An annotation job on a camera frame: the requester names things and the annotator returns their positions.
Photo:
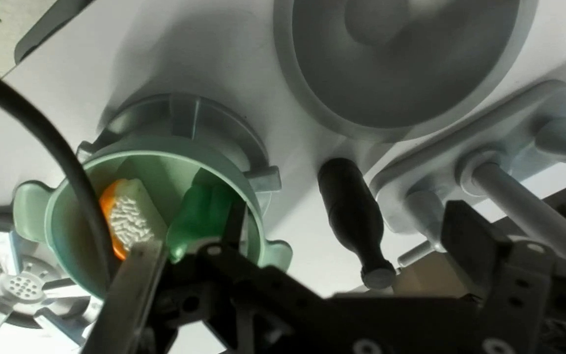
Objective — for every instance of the green bowl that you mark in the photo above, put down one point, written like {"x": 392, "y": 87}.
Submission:
{"x": 78, "y": 228}

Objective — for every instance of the orange toy food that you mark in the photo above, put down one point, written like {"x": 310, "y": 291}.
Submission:
{"x": 129, "y": 218}

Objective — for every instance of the grey toy faucet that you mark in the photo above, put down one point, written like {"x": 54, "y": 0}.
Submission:
{"x": 532, "y": 124}

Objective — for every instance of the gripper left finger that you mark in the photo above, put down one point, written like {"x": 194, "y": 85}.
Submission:
{"x": 129, "y": 295}

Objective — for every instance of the green plastic toy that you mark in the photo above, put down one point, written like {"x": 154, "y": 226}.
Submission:
{"x": 196, "y": 218}

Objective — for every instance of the silver sink basin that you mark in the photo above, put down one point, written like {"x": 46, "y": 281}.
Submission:
{"x": 402, "y": 65}

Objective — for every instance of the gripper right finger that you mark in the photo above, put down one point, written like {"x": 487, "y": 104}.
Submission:
{"x": 520, "y": 295}

